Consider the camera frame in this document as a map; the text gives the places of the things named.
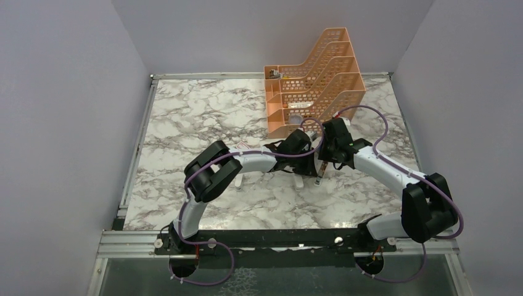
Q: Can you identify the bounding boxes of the binder clips in organizer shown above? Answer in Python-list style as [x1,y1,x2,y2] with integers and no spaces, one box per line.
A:
[268,69,282,80]

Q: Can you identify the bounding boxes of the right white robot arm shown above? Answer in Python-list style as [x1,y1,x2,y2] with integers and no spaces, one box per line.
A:
[318,118,459,251]

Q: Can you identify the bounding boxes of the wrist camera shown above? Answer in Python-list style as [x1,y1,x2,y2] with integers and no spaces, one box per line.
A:
[305,131,319,142]
[338,117,351,126]

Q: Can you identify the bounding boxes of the orange plastic file organizer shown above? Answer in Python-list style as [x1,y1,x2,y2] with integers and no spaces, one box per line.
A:
[264,27,366,139]

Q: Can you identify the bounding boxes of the pink stapler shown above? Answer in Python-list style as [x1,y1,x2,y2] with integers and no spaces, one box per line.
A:
[314,161,328,186]

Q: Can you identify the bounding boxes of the purple cable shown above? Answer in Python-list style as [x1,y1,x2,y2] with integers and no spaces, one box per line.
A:
[169,118,326,286]
[331,105,465,284]

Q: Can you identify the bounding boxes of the clear packet in organizer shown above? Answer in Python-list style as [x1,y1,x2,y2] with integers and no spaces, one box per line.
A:
[287,102,313,109]

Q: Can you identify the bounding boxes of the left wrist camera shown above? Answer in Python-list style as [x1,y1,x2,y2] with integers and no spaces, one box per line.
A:
[305,131,319,142]

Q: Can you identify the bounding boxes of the clear tape roll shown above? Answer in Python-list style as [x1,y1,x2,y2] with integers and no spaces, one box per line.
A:
[288,113,303,125]

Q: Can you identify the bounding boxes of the red white staple box sleeve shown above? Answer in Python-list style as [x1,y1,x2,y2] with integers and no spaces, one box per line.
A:
[237,142,250,149]

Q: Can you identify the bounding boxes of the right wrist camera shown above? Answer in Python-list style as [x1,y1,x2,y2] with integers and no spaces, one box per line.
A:
[338,117,351,126]

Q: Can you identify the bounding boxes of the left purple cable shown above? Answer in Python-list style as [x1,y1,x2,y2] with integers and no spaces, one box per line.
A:
[169,118,326,286]

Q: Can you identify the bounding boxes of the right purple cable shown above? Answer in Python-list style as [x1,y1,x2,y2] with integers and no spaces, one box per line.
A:
[331,105,465,284]

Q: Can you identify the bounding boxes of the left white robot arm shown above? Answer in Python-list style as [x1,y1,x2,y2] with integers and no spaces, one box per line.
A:
[168,128,318,253]

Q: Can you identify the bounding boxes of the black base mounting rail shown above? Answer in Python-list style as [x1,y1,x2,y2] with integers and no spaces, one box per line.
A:
[154,228,397,269]

